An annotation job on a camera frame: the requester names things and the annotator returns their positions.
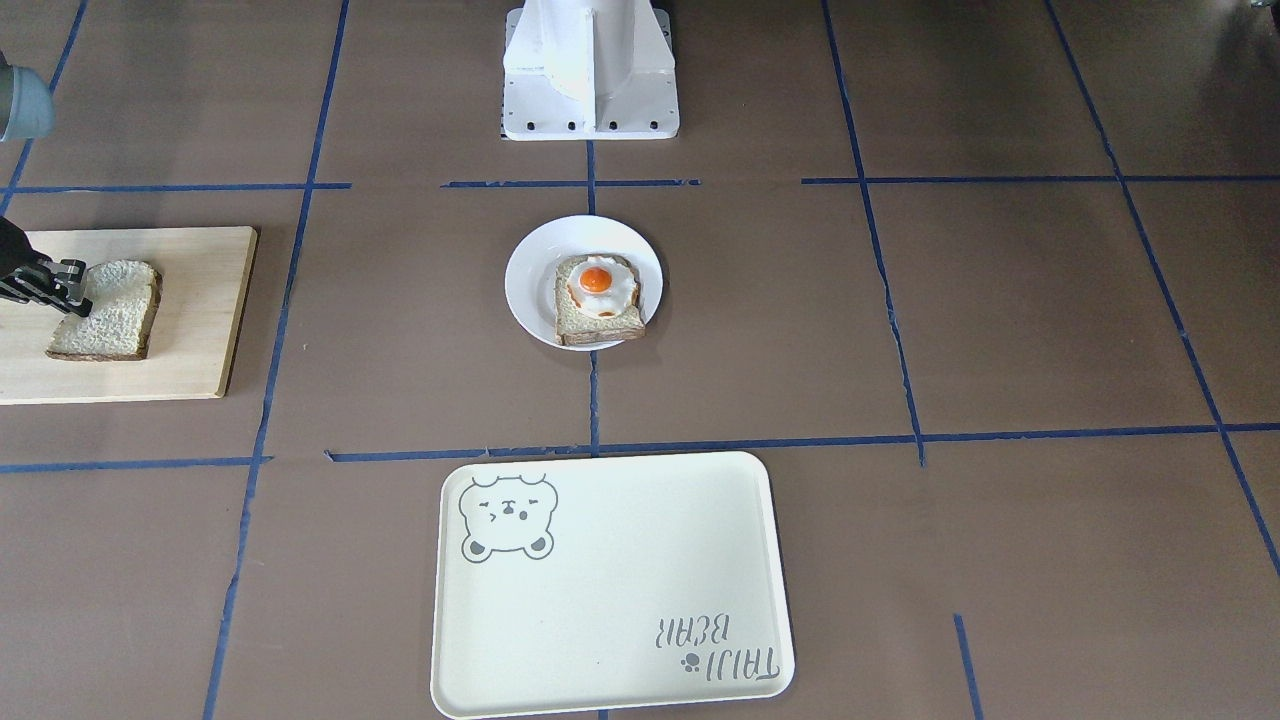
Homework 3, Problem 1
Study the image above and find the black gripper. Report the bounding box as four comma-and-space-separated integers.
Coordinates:
1, 217, 93, 318

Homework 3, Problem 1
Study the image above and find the bread slice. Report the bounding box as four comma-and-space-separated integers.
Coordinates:
553, 255, 646, 346
45, 259, 163, 363

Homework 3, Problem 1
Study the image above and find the white round plate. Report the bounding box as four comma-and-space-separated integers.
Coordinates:
506, 215, 666, 350

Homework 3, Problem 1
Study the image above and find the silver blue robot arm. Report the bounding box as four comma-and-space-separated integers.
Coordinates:
1, 59, 93, 318

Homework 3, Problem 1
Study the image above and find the bread slice under egg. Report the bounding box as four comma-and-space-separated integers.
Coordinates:
553, 255, 646, 346

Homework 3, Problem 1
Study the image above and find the wooden cutting board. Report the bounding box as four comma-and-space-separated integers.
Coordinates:
1, 225, 259, 406

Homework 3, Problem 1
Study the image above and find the fried egg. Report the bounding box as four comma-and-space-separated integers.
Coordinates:
563, 255, 640, 319

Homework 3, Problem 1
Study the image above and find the cream bear tray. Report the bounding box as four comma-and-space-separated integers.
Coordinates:
430, 451, 795, 719

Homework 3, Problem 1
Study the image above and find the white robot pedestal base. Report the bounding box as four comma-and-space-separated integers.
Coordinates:
500, 1, 681, 142

